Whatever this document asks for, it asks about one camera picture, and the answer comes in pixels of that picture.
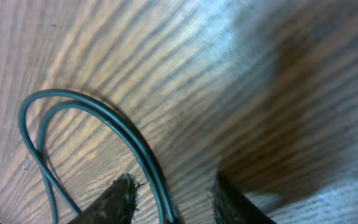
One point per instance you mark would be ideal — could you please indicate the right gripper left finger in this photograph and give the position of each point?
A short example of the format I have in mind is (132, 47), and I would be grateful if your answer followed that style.
(116, 205)

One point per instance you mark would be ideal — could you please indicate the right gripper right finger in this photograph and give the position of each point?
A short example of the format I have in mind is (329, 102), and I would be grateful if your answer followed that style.
(230, 206)

